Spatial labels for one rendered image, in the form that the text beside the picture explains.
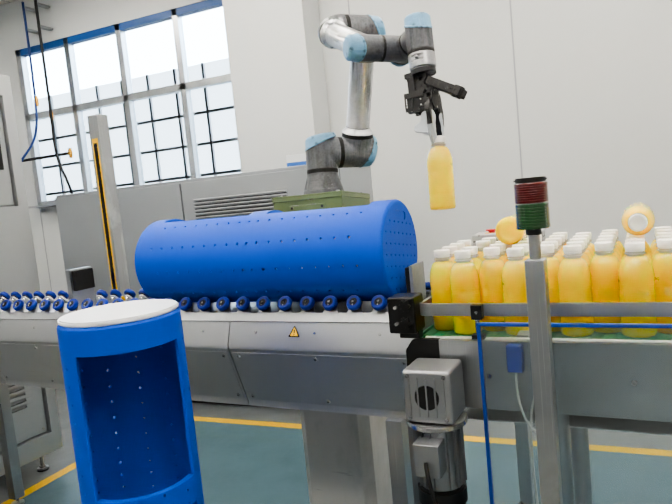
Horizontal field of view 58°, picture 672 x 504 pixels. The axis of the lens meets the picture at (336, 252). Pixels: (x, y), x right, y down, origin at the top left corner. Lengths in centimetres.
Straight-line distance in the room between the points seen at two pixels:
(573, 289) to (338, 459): 122
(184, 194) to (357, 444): 216
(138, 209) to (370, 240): 271
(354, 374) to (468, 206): 287
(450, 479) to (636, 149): 324
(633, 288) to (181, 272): 127
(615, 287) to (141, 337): 106
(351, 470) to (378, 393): 65
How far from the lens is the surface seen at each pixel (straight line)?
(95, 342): 145
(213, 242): 187
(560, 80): 441
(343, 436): 229
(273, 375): 187
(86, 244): 447
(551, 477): 137
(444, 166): 168
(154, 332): 146
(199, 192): 382
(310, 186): 222
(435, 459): 139
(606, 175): 436
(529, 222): 122
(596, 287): 146
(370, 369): 169
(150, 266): 203
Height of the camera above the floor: 126
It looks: 5 degrees down
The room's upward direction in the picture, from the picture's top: 6 degrees counter-clockwise
